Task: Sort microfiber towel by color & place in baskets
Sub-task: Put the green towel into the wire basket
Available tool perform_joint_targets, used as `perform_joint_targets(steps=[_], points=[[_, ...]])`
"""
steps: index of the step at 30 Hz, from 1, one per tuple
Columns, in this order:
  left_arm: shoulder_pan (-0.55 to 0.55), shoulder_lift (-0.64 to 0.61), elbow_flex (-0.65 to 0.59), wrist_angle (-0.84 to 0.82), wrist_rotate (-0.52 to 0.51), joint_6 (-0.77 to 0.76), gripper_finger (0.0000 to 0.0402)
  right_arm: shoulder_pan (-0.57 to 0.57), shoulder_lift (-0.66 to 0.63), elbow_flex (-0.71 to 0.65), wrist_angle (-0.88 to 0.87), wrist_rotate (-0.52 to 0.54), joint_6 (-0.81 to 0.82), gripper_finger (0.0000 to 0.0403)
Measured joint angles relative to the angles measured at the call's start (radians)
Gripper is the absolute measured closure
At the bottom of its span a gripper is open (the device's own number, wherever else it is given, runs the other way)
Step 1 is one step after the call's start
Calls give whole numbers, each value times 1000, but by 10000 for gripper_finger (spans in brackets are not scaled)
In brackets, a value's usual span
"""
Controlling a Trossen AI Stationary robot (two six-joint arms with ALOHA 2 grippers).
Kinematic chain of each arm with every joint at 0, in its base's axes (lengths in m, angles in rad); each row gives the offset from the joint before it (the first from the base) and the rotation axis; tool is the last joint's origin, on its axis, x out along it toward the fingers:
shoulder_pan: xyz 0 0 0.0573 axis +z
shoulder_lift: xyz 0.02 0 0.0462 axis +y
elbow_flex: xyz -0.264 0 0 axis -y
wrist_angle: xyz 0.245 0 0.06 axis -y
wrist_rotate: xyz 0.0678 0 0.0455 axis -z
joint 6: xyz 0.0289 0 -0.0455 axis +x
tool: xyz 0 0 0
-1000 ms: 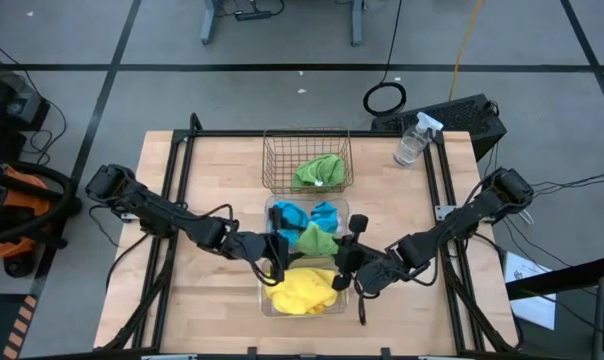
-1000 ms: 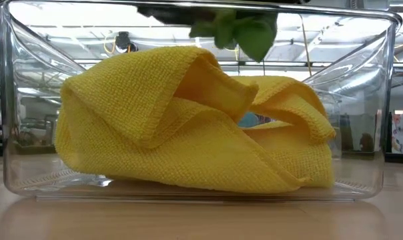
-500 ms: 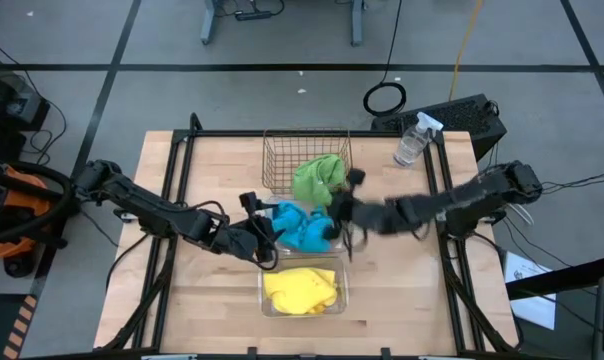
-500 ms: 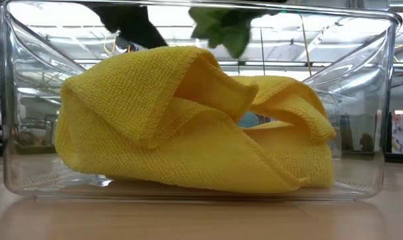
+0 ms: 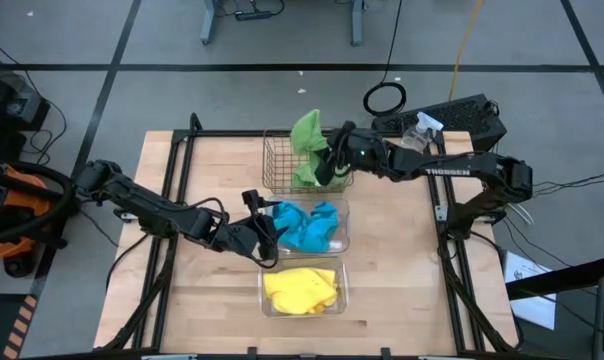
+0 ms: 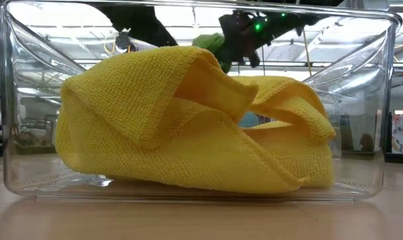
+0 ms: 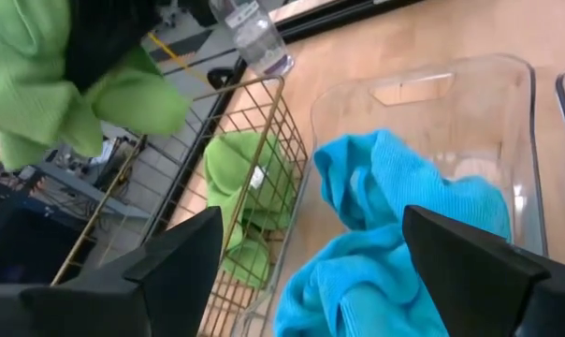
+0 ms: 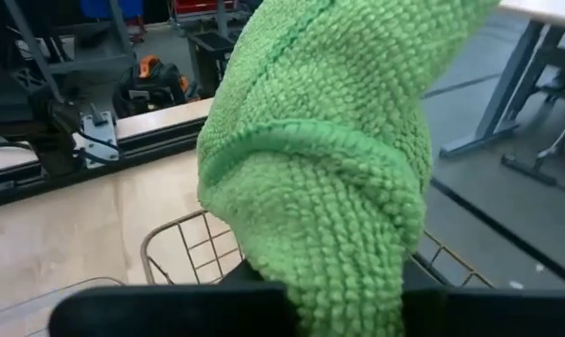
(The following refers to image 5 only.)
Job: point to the orange black vacuum cleaner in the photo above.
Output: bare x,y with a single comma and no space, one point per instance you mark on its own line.
12,200

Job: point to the black power strip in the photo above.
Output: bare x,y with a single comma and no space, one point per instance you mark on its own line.
252,15

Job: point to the black equipment case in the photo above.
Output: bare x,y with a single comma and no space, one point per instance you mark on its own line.
7,100

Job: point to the white paper sheet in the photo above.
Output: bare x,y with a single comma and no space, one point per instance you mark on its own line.
527,295

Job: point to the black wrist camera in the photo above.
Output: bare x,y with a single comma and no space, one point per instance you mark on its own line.
324,172
253,200

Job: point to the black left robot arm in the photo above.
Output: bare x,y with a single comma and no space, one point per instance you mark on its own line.
147,205

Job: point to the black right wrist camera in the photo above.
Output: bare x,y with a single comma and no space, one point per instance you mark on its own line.
324,172

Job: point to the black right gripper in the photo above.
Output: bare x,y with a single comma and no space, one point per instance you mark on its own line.
362,150

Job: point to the clear spray bottle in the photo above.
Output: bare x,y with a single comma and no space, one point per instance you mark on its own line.
419,135

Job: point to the grey desk leg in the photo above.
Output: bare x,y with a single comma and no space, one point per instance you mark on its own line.
209,20
357,22

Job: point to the black aluminium rig frame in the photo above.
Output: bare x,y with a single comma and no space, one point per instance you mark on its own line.
222,133

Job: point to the clear plastic bin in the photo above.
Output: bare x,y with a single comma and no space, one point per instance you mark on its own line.
344,235
343,305

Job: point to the black computer tower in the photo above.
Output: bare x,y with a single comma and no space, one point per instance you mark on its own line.
457,117

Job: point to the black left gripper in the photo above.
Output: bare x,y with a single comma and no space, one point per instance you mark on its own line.
244,237

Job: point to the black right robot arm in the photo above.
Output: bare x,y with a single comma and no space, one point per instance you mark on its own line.
457,167

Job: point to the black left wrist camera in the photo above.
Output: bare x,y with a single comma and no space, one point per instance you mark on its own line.
253,200

